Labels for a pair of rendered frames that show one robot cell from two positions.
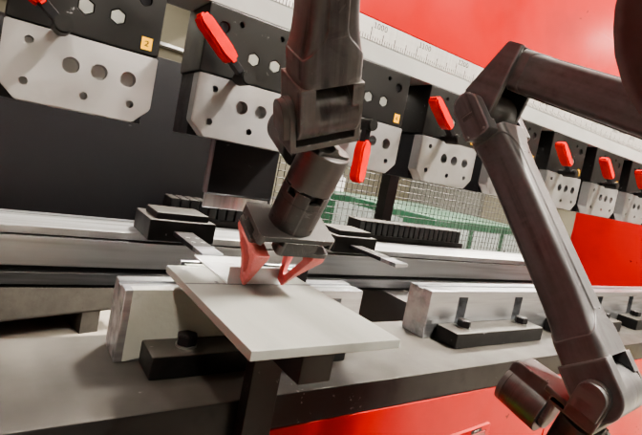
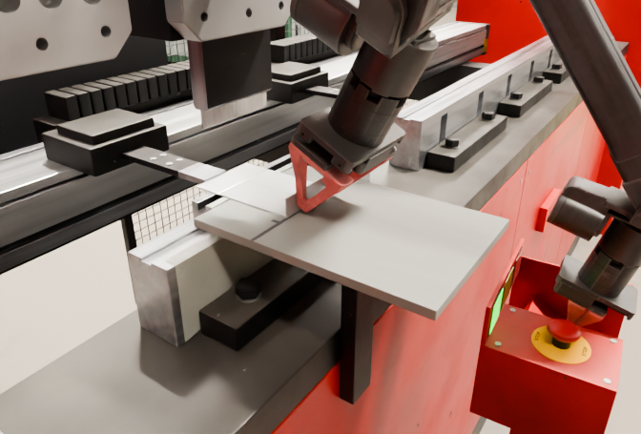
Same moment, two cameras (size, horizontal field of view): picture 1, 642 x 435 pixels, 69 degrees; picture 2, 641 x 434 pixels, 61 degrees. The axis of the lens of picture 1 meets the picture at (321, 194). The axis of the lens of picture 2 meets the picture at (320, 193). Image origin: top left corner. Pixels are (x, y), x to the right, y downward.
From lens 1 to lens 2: 27 cm
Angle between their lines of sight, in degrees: 29
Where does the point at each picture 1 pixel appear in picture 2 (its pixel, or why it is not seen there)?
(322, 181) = (415, 76)
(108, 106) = (80, 47)
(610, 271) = (502, 17)
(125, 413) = (258, 402)
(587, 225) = not seen: outside the picture
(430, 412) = not seen: hidden behind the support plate
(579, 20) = not seen: outside the picture
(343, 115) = not seen: outside the picture
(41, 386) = (140, 418)
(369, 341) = (494, 237)
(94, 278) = (38, 246)
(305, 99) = not seen: outside the picture
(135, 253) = (75, 196)
